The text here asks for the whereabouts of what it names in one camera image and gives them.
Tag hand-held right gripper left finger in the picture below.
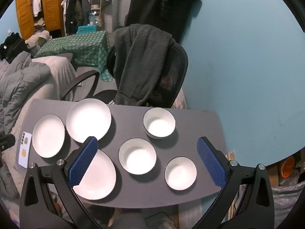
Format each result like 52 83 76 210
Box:
19 136 102 229

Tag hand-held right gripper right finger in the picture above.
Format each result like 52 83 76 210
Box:
191 136 275 229

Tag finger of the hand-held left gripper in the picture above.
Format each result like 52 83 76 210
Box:
0 134 16 152

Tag large white plate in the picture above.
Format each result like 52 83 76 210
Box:
66 98 112 144
71 148 117 200

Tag white bowl black rim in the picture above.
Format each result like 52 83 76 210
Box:
164 156 197 191
143 107 176 140
118 138 157 175

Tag small white plate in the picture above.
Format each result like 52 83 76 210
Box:
32 114 66 158

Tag white smartphone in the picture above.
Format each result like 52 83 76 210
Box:
18 131 32 169

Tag grey quilted duvet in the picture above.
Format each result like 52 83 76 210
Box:
0 51 51 196

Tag cardboard box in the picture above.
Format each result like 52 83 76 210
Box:
266 164 280 186

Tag orange round object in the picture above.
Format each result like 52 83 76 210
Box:
279 156 297 178

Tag grey plastic bag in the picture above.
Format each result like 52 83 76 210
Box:
272 172 303 222

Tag beige pillow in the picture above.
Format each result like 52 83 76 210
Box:
10 56 78 134

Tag black clothes pile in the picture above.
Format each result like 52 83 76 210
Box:
0 32 30 64

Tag black mesh office chair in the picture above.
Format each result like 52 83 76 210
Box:
59 40 189 108

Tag beige clothes pile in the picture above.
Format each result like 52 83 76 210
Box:
25 31 51 49

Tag green checkered tablecloth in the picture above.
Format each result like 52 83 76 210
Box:
35 31 113 83

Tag dark grey fleece blanket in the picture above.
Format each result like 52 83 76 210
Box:
114 24 173 106

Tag orange louvered wardrobe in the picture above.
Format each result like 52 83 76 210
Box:
15 0 66 40

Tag white hanging shirt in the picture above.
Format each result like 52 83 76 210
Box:
32 0 43 17

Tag dark hanging coats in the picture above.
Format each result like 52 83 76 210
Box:
61 0 92 35

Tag black hanging jacket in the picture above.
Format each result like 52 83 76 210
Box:
124 0 200 43

